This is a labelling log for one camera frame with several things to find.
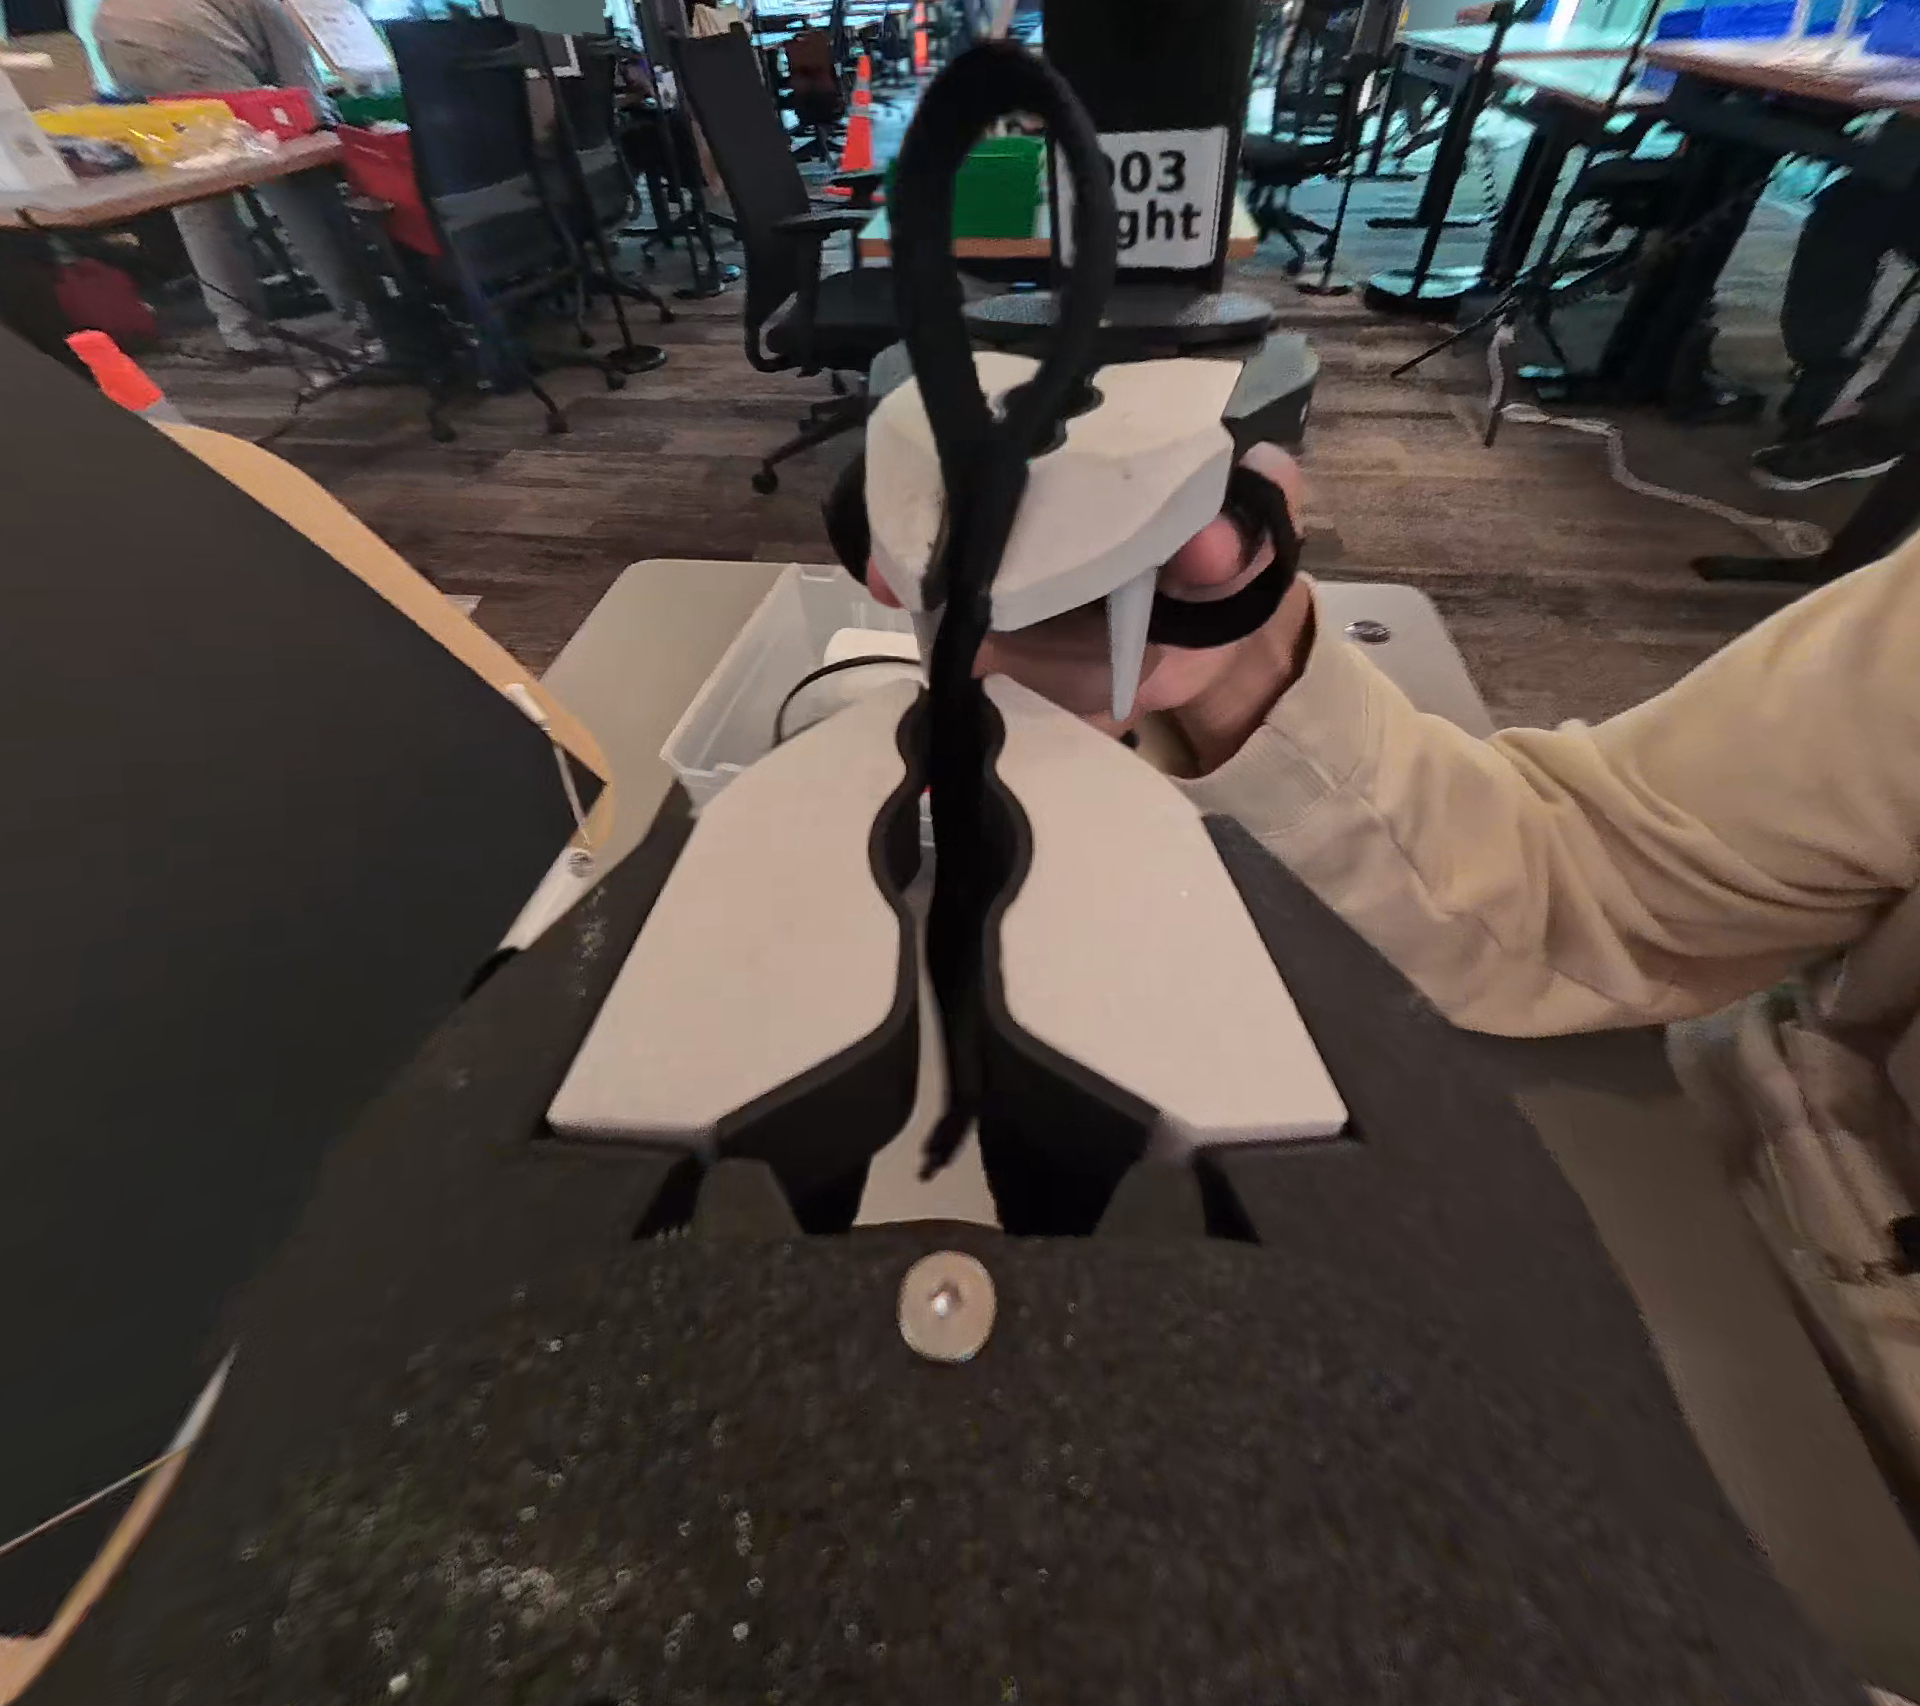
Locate green bins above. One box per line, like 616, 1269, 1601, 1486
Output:
884, 133, 1048, 242

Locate black shoelace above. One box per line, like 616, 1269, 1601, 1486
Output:
896, 39, 1123, 1186

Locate black office chair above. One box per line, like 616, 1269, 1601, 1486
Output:
378, 14, 672, 444
665, 22, 906, 495

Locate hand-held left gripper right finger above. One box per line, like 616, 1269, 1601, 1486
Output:
979, 673, 1352, 1236

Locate grey desk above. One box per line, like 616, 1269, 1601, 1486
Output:
510, 554, 1920, 1706

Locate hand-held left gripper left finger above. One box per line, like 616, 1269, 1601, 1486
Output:
546, 681, 925, 1236

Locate wooden table with clutter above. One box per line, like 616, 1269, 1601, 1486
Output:
0, 127, 350, 233

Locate distant blue bins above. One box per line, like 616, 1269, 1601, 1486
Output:
1692, 0, 1920, 62

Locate clear plastic bin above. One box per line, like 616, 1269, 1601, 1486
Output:
661, 560, 937, 812

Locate black board with wooden rim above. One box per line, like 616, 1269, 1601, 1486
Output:
0, 321, 621, 1682

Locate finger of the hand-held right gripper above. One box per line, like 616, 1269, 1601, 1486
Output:
864, 377, 967, 609
979, 356, 1251, 722

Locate yellow bins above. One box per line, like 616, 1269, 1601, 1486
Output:
34, 98, 187, 165

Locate person's right hand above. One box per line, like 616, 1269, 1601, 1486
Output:
863, 441, 1323, 781

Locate person's right forearm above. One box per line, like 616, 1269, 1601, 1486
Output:
1193, 535, 1920, 1040

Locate white cylindrical roll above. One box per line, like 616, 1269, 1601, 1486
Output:
776, 625, 937, 743

